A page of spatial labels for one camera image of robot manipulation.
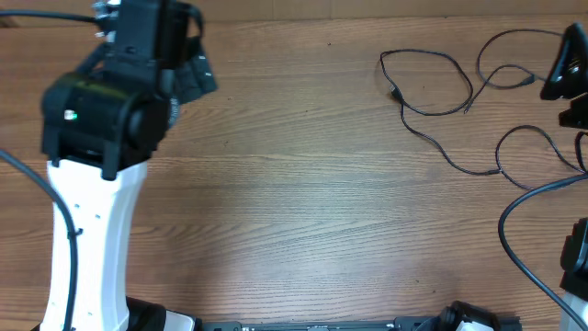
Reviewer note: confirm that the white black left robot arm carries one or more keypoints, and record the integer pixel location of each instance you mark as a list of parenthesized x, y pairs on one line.
[(102, 123)]

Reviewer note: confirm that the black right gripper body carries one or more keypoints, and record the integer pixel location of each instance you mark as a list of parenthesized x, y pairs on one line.
[(577, 116)]

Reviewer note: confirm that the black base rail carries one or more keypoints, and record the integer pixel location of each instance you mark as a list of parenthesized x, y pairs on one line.
[(455, 317)]

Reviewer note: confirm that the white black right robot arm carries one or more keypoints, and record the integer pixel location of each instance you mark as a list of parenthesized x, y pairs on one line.
[(573, 258)]

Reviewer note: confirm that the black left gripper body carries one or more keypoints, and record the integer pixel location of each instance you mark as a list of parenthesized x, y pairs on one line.
[(194, 80)]

